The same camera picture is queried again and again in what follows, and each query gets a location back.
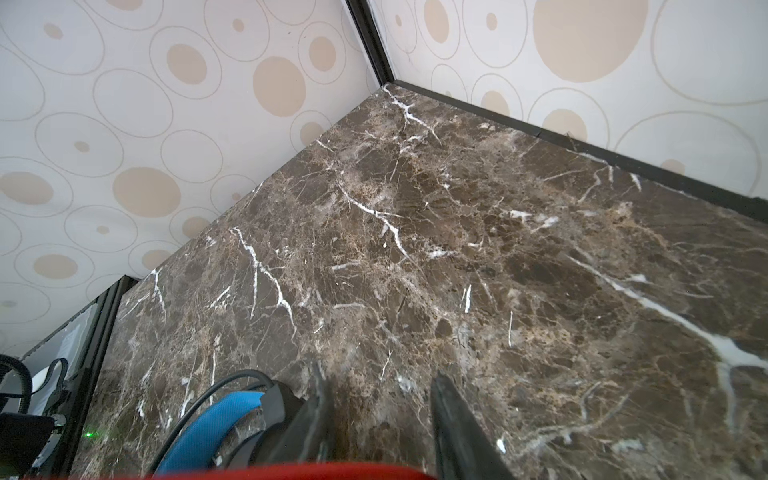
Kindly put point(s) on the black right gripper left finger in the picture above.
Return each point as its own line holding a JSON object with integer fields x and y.
{"x": 298, "y": 431}

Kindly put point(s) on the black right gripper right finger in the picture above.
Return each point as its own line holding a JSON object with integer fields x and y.
{"x": 461, "y": 447}

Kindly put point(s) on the black blue headphones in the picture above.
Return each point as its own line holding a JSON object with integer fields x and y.
{"x": 194, "y": 441}

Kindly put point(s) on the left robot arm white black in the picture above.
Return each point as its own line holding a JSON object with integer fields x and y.
{"x": 28, "y": 440}

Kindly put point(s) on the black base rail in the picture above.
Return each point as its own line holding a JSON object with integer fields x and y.
{"x": 84, "y": 338}

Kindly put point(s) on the black corner frame post left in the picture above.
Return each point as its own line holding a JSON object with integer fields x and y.
{"x": 363, "y": 19}

